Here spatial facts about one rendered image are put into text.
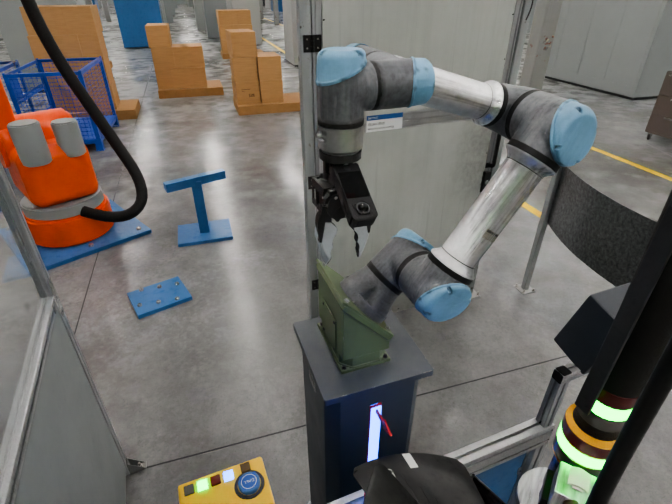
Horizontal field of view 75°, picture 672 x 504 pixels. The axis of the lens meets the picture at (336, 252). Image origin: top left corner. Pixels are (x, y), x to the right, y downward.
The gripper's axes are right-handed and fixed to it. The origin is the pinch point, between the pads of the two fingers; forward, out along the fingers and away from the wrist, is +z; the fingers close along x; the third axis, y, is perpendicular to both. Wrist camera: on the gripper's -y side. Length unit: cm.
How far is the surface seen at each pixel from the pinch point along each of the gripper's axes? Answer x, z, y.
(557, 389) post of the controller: -51, 42, -16
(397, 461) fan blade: 1.0, 25.9, -26.2
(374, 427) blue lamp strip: 0.2, 29.8, -16.2
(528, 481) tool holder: 1.1, -2.5, -47.9
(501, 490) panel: -45, 84, -15
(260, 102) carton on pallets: -141, 127, 685
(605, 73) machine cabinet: -810, 108, 580
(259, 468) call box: 22.5, 35.8, -12.1
